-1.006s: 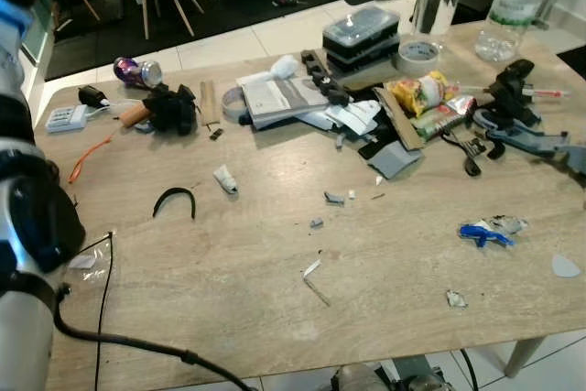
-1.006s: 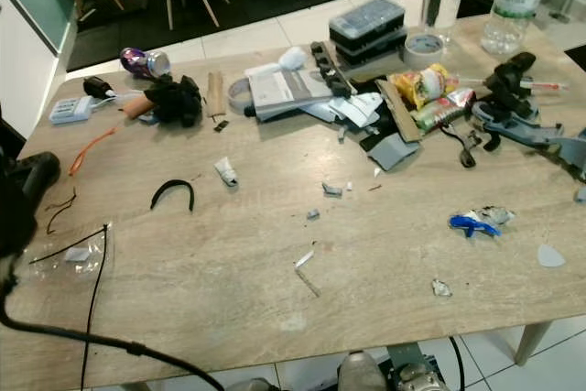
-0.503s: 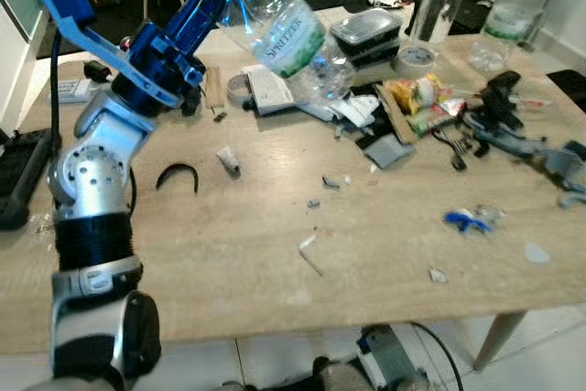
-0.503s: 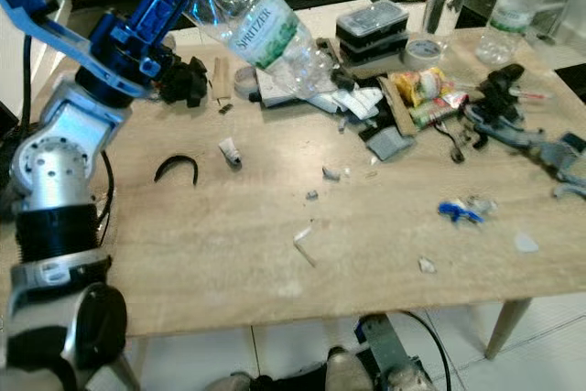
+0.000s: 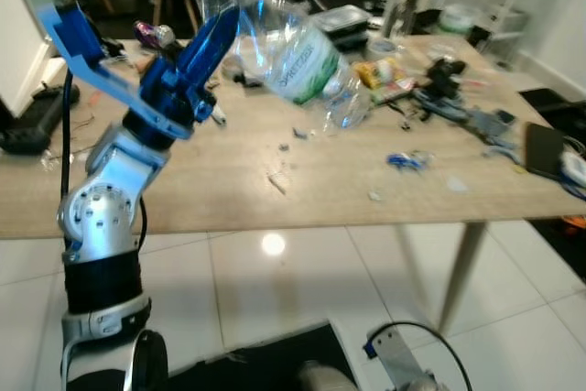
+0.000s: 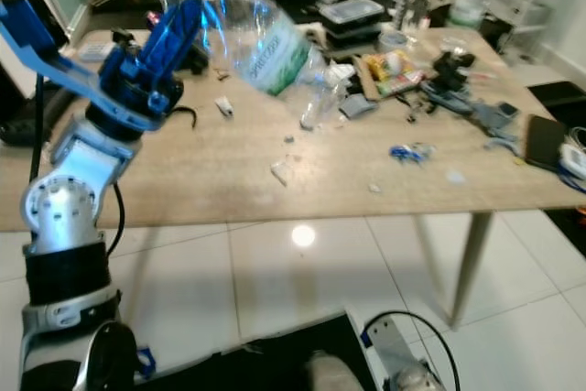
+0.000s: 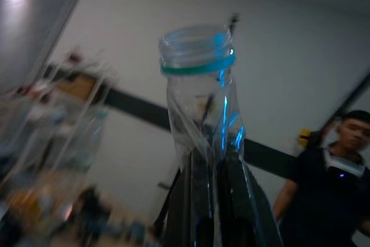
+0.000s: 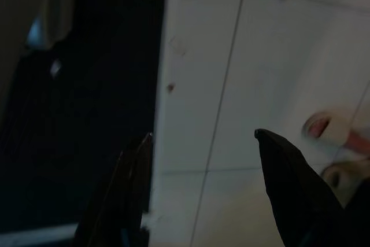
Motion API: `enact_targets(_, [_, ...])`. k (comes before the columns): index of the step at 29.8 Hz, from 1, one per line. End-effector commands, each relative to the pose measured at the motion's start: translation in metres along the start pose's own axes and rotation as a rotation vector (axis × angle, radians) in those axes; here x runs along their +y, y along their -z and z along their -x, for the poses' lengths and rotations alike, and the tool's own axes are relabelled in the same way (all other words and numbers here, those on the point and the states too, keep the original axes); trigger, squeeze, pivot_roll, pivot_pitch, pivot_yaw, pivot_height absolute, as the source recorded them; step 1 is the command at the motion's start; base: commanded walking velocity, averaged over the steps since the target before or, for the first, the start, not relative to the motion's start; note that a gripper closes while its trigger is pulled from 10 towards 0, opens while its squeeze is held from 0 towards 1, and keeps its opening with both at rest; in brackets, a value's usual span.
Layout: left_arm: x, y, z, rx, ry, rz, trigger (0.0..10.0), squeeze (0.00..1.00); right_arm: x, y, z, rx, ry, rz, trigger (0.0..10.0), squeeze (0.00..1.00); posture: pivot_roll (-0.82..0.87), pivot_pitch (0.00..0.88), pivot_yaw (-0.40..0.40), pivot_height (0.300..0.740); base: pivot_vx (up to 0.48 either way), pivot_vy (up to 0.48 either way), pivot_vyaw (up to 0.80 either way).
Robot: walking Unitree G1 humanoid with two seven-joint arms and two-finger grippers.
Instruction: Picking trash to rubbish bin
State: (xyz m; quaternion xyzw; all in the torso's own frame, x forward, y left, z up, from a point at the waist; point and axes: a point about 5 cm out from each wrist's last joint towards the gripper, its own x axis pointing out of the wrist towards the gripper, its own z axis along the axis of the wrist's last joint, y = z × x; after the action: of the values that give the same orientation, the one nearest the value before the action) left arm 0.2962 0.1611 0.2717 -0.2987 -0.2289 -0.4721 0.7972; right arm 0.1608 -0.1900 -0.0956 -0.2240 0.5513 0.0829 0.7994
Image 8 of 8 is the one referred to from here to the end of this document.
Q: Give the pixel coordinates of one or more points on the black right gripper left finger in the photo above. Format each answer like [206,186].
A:
[115,198]

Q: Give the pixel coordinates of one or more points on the beige slipper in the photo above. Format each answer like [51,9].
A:
[338,176]

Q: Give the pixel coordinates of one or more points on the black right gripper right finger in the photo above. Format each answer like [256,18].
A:
[292,189]

